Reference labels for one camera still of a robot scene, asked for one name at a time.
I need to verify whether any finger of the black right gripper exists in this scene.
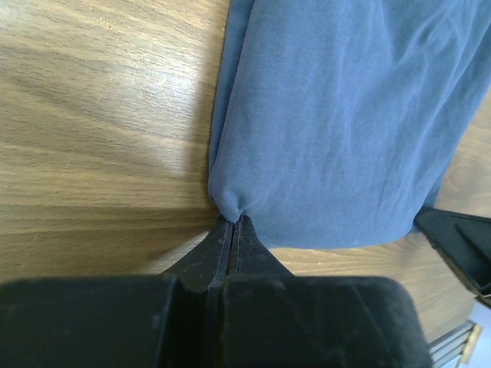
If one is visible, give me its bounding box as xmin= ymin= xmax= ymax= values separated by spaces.
xmin=415 ymin=208 xmax=490 ymax=297

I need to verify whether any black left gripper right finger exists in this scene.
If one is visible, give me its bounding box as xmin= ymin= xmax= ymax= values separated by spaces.
xmin=226 ymin=215 xmax=293 ymax=278

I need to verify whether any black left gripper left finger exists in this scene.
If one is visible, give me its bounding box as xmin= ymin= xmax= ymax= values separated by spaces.
xmin=162 ymin=215 xmax=235 ymax=293

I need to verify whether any blue printed tank top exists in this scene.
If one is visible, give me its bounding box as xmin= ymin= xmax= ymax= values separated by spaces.
xmin=208 ymin=1 xmax=490 ymax=249

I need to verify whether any aluminium frame rail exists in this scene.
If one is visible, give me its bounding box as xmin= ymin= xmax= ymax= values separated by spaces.
xmin=429 ymin=320 xmax=483 ymax=368

